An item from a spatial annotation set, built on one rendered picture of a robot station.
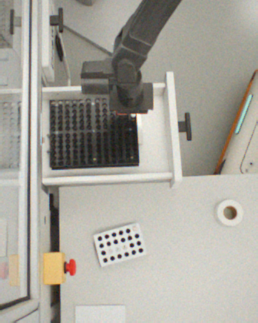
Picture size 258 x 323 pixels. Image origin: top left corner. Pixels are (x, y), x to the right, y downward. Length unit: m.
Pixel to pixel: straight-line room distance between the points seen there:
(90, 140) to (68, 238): 0.27
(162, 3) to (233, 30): 1.57
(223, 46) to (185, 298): 1.41
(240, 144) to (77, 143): 0.88
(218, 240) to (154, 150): 0.30
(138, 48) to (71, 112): 0.36
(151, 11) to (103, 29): 1.43
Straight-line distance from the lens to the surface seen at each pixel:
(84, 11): 2.28
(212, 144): 2.09
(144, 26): 0.82
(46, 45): 1.19
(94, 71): 0.91
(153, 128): 1.19
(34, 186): 1.01
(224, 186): 1.26
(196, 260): 1.22
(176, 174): 1.07
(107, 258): 1.20
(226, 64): 2.25
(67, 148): 1.14
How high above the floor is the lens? 1.97
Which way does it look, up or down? 75 degrees down
